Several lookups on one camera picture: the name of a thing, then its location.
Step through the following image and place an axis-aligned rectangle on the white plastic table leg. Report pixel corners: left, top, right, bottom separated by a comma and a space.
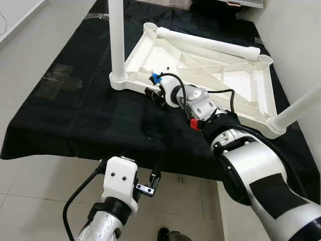
156, 27, 261, 61
107, 0, 128, 81
273, 85, 321, 132

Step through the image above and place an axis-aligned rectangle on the black tablecloth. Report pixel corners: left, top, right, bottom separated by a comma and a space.
0, 0, 321, 204

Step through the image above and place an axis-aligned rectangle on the white plastic table top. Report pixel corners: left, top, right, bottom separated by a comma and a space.
109, 22, 287, 140

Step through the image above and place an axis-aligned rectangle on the clear tape patch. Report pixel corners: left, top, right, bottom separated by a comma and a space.
35, 64, 83, 98

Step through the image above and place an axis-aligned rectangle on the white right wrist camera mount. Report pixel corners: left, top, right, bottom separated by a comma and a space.
150, 74, 176, 107

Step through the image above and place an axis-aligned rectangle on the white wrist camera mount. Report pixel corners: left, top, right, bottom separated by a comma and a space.
150, 74, 176, 107
102, 156, 140, 211

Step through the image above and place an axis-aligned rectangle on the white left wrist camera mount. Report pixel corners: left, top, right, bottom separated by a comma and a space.
102, 156, 140, 211

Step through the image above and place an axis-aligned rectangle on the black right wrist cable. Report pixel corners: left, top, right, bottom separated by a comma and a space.
150, 73, 236, 121

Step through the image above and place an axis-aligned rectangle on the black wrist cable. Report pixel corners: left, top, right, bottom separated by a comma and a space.
63, 168, 106, 241
150, 73, 236, 121

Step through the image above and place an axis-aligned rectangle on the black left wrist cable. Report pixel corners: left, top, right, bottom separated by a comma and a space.
63, 168, 106, 241

